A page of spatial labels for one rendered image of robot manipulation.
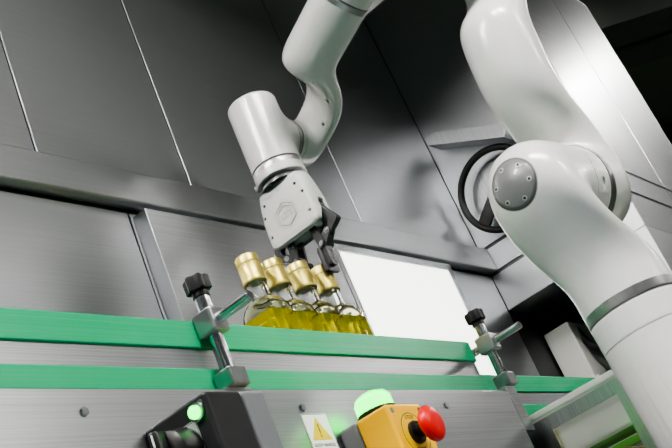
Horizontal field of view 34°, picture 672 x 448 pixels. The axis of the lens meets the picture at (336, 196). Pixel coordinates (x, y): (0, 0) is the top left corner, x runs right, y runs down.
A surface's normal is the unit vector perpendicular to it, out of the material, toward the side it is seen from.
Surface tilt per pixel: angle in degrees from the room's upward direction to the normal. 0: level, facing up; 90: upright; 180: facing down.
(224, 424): 90
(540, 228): 129
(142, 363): 90
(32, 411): 90
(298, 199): 89
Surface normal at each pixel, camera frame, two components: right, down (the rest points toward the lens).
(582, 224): -0.07, 0.26
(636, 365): -0.75, 0.02
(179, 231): 0.72, -0.54
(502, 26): -0.08, -0.36
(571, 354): -0.59, -0.14
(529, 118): -0.12, 0.66
